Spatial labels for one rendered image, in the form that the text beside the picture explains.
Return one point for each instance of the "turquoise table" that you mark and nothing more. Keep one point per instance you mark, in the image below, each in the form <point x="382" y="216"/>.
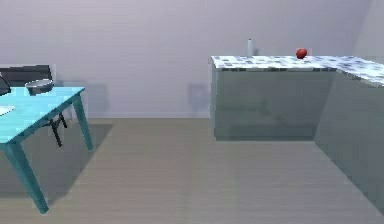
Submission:
<point x="36" y="106"/>

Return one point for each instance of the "grey metal bowl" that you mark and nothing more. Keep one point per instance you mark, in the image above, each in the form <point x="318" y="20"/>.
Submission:
<point x="39" y="86"/>

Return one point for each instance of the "black chair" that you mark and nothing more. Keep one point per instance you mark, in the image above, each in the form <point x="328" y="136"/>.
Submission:
<point x="30" y="72"/>

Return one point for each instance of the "grey kitchen counter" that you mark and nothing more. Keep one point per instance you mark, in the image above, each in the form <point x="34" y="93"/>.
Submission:
<point x="276" y="100"/>

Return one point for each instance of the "red apple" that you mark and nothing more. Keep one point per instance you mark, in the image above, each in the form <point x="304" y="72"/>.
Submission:
<point x="301" y="53"/>

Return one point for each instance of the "black curved object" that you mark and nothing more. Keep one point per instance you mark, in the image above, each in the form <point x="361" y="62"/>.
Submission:
<point x="4" y="87"/>

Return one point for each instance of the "grey bottle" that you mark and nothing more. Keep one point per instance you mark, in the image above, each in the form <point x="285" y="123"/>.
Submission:
<point x="249" y="47"/>

